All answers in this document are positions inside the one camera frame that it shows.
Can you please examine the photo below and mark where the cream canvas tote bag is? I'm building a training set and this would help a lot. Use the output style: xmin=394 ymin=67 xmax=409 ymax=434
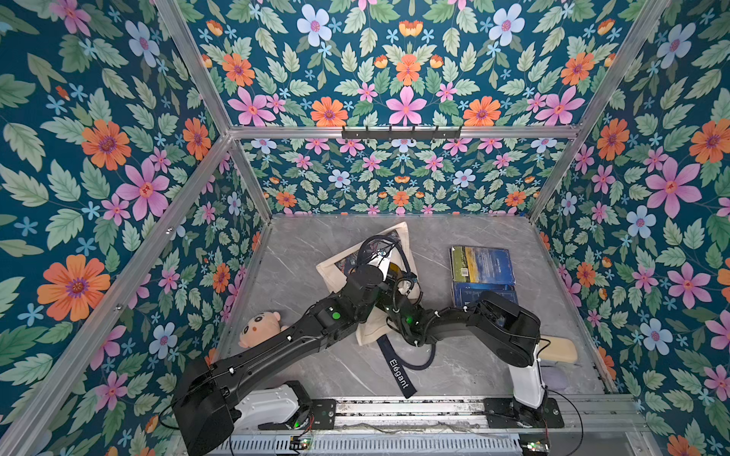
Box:
xmin=316 ymin=221 xmax=437 ymax=399

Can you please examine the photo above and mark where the navy book white text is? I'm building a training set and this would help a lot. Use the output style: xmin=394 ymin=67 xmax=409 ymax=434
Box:
xmin=452 ymin=281 xmax=520 ymax=309

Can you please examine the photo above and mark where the blue green Animal Farm book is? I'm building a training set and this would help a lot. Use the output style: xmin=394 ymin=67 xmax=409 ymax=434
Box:
xmin=450 ymin=245 xmax=515 ymax=285

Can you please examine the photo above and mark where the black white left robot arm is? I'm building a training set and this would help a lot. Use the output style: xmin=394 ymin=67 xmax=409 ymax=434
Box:
xmin=172 ymin=254 xmax=390 ymax=455

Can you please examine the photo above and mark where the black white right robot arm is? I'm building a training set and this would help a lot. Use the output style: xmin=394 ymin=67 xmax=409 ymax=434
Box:
xmin=376 ymin=275 xmax=546 ymax=410

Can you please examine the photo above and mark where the pink plush pig toy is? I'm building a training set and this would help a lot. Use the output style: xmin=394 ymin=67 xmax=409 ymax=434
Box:
xmin=239 ymin=312 xmax=288 ymax=349

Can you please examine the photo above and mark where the beige sponge block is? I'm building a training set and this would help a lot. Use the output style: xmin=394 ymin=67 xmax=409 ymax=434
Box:
xmin=537 ymin=336 xmax=578 ymax=364

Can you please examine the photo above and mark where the purple flat pad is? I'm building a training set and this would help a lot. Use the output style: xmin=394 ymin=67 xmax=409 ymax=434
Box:
xmin=541 ymin=366 xmax=570 ymax=391

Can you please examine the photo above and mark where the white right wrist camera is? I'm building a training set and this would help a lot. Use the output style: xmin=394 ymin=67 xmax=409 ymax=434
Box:
xmin=397 ymin=277 xmax=417 ymax=295

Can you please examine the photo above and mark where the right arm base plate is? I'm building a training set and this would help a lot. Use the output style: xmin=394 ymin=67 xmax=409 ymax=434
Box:
xmin=483 ymin=398 xmax=565 ymax=429

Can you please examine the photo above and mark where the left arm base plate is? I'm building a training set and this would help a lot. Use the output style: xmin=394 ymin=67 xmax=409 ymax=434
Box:
xmin=258 ymin=380 xmax=338 ymax=431

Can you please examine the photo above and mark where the metal hook rail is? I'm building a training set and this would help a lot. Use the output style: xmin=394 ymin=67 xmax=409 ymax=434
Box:
xmin=340 ymin=125 xmax=462 ymax=142

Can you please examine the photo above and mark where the aluminium front rail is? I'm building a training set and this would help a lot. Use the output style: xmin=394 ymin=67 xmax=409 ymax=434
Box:
xmin=212 ymin=394 xmax=662 ymax=455

